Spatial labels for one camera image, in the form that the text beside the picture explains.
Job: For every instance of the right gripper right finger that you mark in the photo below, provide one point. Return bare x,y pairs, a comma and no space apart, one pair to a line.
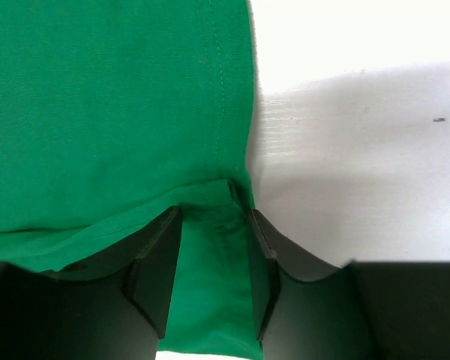
303,307

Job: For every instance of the green t shirt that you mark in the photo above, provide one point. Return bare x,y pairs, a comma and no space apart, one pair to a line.
113,111

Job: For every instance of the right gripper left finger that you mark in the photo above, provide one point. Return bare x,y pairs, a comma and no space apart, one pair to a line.
115,303

